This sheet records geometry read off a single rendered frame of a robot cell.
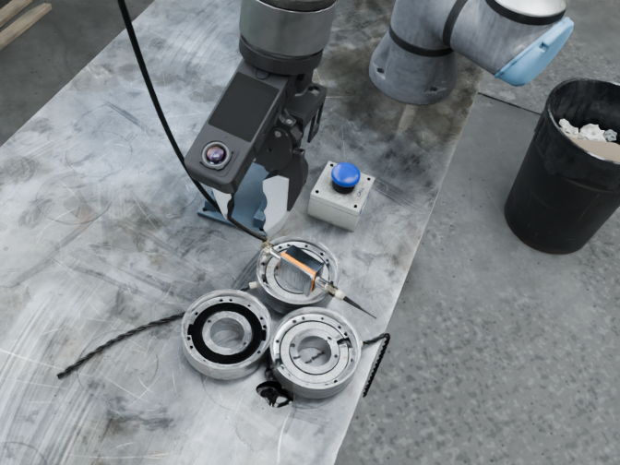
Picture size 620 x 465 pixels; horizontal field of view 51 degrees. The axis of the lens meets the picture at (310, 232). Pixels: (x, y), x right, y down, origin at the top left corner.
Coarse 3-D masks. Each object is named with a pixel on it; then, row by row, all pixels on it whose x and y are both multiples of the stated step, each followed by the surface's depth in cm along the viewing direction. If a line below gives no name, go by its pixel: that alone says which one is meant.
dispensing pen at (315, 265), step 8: (264, 248) 81; (272, 248) 81; (288, 248) 80; (296, 248) 80; (296, 256) 79; (304, 256) 79; (312, 256) 79; (304, 264) 78; (312, 264) 78; (320, 264) 79; (320, 272) 80; (320, 280) 79; (320, 288) 79; (328, 288) 79; (336, 288) 79; (336, 296) 78; (344, 296) 78; (352, 304) 78; (368, 312) 78
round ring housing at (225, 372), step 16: (192, 304) 77; (208, 304) 78; (256, 304) 78; (192, 320) 77; (208, 320) 77; (224, 320) 78; (240, 320) 78; (208, 336) 76; (192, 352) 73; (224, 352) 75; (256, 352) 75; (208, 368) 73; (224, 368) 72; (240, 368) 73; (256, 368) 75
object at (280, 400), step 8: (264, 384) 76; (272, 384) 76; (280, 384) 76; (256, 392) 75; (264, 392) 75; (272, 392) 75; (280, 392) 75; (288, 392) 76; (272, 400) 75; (280, 400) 75; (288, 400) 75
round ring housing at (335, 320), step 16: (288, 320) 78; (304, 320) 79; (320, 320) 79; (336, 320) 79; (272, 336) 75; (304, 336) 77; (320, 336) 77; (352, 336) 77; (272, 352) 74; (336, 352) 76; (352, 352) 77; (304, 368) 75; (320, 368) 75; (352, 368) 74; (288, 384) 73; (304, 384) 72; (320, 384) 74; (336, 384) 73
